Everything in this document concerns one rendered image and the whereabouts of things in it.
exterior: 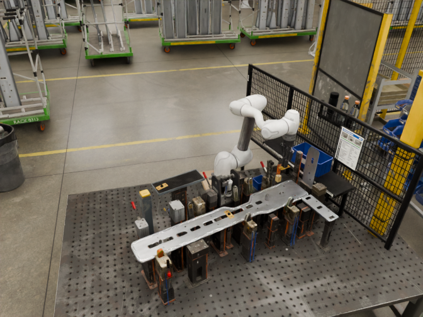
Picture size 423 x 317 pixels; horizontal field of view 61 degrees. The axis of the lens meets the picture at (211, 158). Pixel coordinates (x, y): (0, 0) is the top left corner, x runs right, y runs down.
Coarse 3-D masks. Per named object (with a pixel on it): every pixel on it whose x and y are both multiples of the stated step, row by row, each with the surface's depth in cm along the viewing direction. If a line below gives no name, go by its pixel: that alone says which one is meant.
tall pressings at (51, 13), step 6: (12, 0) 926; (48, 0) 971; (12, 6) 932; (42, 6) 979; (48, 6) 979; (54, 6) 1008; (30, 12) 957; (48, 12) 985; (54, 12) 994; (66, 12) 1003; (48, 18) 998; (54, 18) 996; (60, 18) 1005; (66, 18) 1005
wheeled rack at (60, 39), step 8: (56, 0) 769; (0, 8) 823; (56, 24) 874; (64, 32) 870; (8, 40) 818; (24, 40) 839; (32, 40) 828; (40, 40) 831; (48, 40) 834; (56, 40) 839; (64, 40) 817; (8, 48) 790; (16, 48) 794; (24, 48) 799; (32, 48) 804; (40, 48) 809; (48, 48) 814; (64, 48) 838
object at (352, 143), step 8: (344, 128) 274; (344, 136) 276; (352, 136) 269; (360, 136) 263; (344, 144) 278; (352, 144) 271; (360, 144) 265; (336, 152) 288; (344, 152) 280; (352, 152) 273; (360, 152) 267; (344, 160) 283; (352, 160) 276; (352, 168) 278
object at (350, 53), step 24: (336, 0) 435; (336, 24) 440; (360, 24) 395; (384, 24) 355; (336, 48) 446; (360, 48) 400; (312, 72) 506; (336, 72) 453; (360, 72) 406; (360, 96) 412; (312, 120) 528; (336, 144) 477
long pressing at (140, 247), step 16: (256, 192) 277; (272, 192) 277; (288, 192) 278; (304, 192) 278; (224, 208) 262; (240, 208) 262; (256, 208) 262; (272, 208) 262; (192, 224) 248; (224, 224) 248; (144, 240) 235; (176, 240) 235; (192, 240) 236; (144, 256) 224
